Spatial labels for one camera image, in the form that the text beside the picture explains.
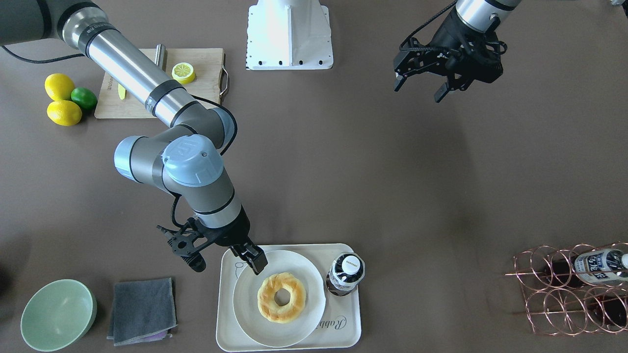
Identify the yellow plastic knife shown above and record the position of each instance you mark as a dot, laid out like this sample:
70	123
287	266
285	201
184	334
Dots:
121	91

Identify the grey folded cloth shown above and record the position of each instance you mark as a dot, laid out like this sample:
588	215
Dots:
142	311

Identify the white round plate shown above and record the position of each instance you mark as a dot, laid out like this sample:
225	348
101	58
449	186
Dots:
245	301

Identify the cream rabbit tray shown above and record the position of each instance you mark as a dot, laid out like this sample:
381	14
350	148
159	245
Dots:
339	326

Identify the dark drink bottle on tray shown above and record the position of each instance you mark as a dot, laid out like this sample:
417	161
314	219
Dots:
346	271

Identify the mint green bowl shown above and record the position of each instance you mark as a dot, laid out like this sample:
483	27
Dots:
57	315

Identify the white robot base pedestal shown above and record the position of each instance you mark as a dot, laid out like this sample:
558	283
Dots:
289	35

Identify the green lime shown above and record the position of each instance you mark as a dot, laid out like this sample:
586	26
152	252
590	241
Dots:
84	98

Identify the whole yellow lemon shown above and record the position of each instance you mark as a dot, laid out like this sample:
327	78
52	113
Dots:
59	87

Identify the copper wire bottle rack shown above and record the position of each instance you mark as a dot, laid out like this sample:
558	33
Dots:
554	297

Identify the steel muddler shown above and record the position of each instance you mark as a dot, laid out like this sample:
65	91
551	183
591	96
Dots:
160	56

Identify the half lemon slice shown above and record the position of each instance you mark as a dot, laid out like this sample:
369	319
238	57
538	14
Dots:
183	73

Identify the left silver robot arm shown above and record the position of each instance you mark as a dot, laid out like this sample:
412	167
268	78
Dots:
475	13

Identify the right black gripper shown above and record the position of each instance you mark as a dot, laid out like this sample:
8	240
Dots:
237	232

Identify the bottle in rack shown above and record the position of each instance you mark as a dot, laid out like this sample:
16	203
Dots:
608	309
605	267

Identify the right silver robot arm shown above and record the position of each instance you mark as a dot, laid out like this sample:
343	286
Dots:
184	160

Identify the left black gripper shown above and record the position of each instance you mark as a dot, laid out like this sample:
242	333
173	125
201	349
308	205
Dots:
450	31

